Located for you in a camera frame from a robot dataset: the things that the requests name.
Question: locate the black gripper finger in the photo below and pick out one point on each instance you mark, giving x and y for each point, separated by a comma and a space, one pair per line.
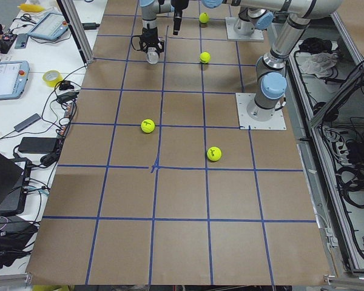
177, 21

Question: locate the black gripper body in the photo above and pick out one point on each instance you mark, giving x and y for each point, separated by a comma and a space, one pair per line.
148, 36
178, 6

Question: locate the white tennis ball can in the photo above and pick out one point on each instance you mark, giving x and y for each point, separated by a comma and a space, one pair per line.
152, 55

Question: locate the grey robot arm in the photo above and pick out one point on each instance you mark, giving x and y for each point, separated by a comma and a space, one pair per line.
151, 9
270, 67

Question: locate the tennis ball near base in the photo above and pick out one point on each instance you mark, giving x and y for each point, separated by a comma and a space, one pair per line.
203, 18

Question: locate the centre Head tennis ball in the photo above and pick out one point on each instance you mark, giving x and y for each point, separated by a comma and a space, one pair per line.
205, 57

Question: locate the near left Wilson tennis ball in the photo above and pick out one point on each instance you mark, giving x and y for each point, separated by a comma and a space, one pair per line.
147, 126

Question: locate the far left tennis ball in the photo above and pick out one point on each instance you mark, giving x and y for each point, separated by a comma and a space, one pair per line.
214, 153

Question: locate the far teach pendant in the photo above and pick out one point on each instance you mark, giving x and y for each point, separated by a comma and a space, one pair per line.
50, 28

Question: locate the teach pendant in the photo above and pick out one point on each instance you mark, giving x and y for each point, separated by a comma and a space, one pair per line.
50, 28
13, 78

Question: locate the yellow tape roll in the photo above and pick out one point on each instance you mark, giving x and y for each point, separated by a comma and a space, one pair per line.
52, 78

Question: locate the near teach pendant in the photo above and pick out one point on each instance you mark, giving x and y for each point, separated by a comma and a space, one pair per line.
13, 78

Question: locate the black power adapter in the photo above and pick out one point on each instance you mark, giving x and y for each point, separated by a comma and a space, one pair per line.
37, 145

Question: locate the black laptop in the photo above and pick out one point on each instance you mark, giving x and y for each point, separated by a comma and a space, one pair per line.
14, 178

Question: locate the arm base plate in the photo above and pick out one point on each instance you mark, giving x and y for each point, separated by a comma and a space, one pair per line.
240, 30
252, 117

